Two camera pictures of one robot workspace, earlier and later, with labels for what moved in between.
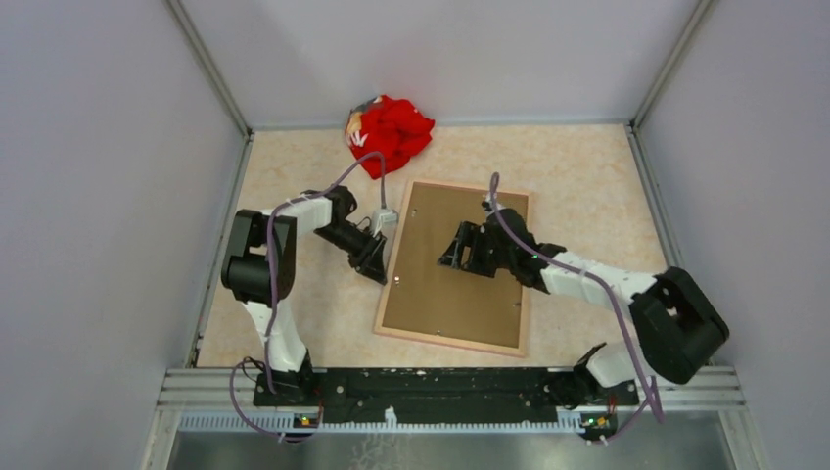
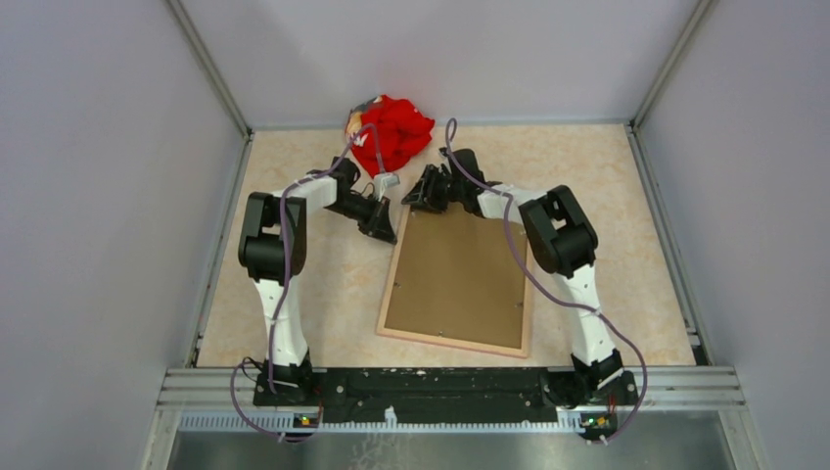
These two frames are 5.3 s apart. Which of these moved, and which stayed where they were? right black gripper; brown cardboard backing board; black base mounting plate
Moved: right black gripper
Stayed: brown cardboard backing board; black base mounting plate
